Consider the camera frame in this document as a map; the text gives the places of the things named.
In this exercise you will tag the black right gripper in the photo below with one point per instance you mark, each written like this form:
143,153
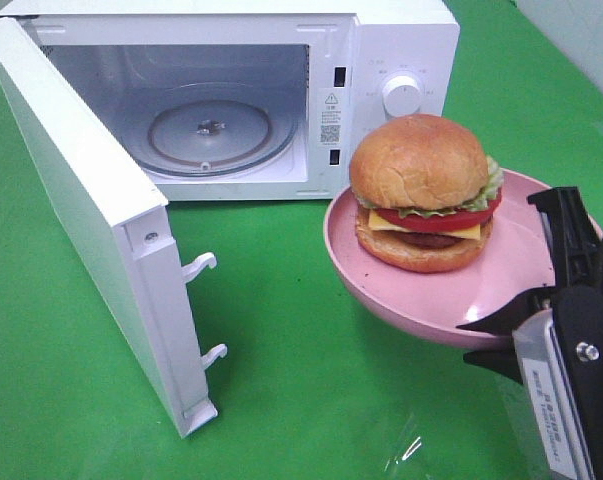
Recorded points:
574,305

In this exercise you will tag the pink round plate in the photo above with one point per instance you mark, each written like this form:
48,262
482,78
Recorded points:
436,306

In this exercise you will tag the burger with lettuce tomato cheese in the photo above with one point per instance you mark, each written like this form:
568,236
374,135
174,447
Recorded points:
426,194

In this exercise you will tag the white microwave door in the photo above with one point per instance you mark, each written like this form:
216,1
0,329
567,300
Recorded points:
116,219

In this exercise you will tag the upper white round knob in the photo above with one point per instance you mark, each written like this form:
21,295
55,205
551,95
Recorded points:
402,94

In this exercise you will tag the clear plastic film piece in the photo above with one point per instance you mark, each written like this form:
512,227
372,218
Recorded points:
407,460

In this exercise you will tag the white microwave oven body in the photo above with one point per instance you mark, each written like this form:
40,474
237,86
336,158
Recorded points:
340,52

